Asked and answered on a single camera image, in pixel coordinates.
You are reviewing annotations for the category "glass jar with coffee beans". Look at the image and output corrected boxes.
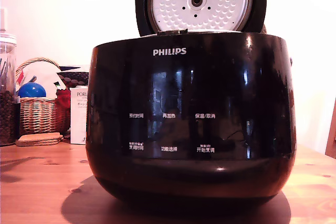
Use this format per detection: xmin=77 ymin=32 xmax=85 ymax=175
xmin=0 ymin=33 xmax=18 ymax=146

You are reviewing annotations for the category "dark dotted bowl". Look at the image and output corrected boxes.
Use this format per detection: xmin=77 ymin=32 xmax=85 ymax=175
xmin=57 ymin=70 xmax=90 ymax=89

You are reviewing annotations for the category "woven wicker basket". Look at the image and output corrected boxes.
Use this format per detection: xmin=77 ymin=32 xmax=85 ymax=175
xmin=15 ymin=57 xmax=70 ymax=135

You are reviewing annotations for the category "white paper card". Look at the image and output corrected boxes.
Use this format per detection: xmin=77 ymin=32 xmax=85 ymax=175
xmin=24 ymin=62 xmax=66 ymax=91

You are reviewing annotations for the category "red cloth pouch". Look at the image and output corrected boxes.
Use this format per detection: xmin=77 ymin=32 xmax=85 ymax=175
xmin=56 ymin=89 xmax=72 ymax=110

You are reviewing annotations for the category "black rice cooker lid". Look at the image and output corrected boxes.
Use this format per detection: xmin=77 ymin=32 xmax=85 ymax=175
xmin=135 ymin=0 xmax=268 ymax=37

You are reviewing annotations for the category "black Philips rice cooker body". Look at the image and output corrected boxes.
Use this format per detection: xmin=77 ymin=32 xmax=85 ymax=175
xmin=86 ymin=31 xmax=297 ymax=210

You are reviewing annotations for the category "white printed carton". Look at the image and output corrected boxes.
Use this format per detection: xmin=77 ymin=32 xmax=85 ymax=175
xmin=69 ymin=87 xmax=90 ymax=145

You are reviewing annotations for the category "cork coaster stack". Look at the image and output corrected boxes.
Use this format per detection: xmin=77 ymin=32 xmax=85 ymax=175
xmin=15 ymin=132 xmax=65 ymax=147

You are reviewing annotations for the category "silver inner pot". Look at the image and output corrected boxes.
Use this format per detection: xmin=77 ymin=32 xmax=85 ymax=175
xmin=143 ymin=29 xmax=244 ymax=37

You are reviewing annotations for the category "blue ball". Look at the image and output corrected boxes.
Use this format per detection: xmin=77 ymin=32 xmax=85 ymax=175
xmin=17 ymin=82 xmax=47 ymax=99

